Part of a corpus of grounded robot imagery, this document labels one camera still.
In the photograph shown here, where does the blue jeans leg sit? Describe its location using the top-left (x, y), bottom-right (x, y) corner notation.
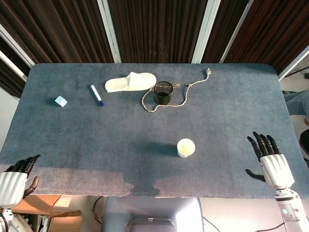
top-left (283, 89), bottom-right (309, 117)

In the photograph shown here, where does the blue velvet tablecloth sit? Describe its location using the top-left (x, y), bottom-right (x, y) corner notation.
top-left (0, 63), bottom-right (309, 199)

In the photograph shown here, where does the black floor cable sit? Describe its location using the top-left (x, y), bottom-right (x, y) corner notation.
top-left (202, 216), bottom-right (290, 232)
top-left (92, 196), bottom-right (105, 224)

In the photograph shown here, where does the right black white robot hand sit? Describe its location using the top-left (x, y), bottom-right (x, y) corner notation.
top-left (245, 131), bottom-right (295, 191)

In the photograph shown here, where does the light blue cube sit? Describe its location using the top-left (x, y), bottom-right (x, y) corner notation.
top-left (54, 95), bottom-right (68, 107)

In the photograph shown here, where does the white disposable slipper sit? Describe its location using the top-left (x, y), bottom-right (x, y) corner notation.
top-left (104, 71), bottom-right (157, 93)

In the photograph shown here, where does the white partition frame post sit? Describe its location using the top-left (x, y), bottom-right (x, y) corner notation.
top-left (0, 24), bottom-right (36, 68)
top-left (192, 0), bottom-right (222, 64)
top-left (277, 45), bottom-right (309, 81)
top-left (97, 0), bottom-right (121, 64)
top-left (219, 0), bottom-right (254, 64)
top-left (0, 50), bottom-right (28, 82)

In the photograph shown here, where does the dark brown partition panel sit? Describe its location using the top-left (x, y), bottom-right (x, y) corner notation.
top-left (108, 0), bottom-right (208, 64)
top-left (0, 0), bottom-right (114, 64)
top-left (201, 0), bottom-right (249, 64)
top-left (222, 0), bottom-right (309, 74)
top-left (0, 36), bottom-right (27, 98)

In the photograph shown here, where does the white paper cup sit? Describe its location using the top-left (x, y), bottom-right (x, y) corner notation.
top-left (177, 138), bottom-right (196, 159)

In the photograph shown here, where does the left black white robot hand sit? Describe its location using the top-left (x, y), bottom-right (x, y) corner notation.
top-left (0, 154), bottom-right (41, 209)

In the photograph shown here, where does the white marker with blue cap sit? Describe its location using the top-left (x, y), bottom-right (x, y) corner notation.
top-left (90, 85), bottom-right (105, 107)

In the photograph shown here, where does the beige braided rope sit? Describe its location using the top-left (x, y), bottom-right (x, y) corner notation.
top-left (141, 68), bottom-right (213, 113)

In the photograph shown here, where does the grey robot torso base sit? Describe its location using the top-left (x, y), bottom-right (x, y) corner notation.
top-left (100, 196), bottom-right (205, 232)

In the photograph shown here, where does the brown cardboard box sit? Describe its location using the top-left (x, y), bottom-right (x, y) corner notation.
top-left (12, 194), bottom-right (83, 232)

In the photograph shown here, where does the black mesh pen holder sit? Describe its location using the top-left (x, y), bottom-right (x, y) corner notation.
top-left (154, 81), bottom-right (173, 105)

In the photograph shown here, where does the black shoe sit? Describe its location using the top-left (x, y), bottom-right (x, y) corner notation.
top-left (299, 129), bottom-right (309, 156)

